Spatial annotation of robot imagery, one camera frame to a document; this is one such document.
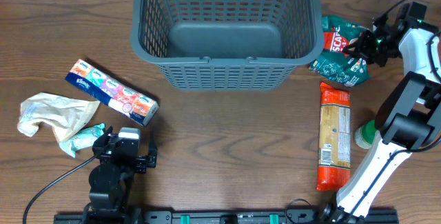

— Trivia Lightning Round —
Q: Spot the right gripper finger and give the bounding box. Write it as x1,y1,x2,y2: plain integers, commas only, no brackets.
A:
342,30,376,54
344,46,371,64

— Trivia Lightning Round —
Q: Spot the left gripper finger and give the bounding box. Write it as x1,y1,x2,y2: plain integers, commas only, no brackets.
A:
147,132,158,168
92,126,113,152

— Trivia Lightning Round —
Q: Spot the green Nescafe coffee bag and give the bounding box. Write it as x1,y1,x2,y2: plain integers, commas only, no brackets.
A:
309,16,370,88

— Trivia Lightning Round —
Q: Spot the beige paper bag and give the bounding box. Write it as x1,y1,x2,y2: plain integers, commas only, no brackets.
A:
17,92,100,143

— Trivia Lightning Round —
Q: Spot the Kleenex tissue multipack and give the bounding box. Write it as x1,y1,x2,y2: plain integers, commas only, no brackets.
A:
65,59,159,126

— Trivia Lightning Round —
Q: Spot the green lidded jar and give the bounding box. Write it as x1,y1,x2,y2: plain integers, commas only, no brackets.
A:
354,120,377,149

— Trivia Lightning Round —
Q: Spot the orange spaghetti packet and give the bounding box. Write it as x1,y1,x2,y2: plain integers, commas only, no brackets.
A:
316,82,351,191

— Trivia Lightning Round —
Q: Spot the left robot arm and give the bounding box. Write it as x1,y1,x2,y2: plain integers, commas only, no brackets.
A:
88,128,158,223

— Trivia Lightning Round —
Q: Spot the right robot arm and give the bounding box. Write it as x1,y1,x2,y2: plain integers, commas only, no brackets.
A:
319,15,440,223

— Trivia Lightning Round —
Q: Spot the teal snack packet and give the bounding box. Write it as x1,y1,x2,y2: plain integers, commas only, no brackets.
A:
59,123,105,158

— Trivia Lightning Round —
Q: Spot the grey plastic slatted basket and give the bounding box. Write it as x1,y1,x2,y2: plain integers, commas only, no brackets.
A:
131,0,324,90

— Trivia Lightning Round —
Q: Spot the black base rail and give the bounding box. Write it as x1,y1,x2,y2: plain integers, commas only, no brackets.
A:
54,208,400,224

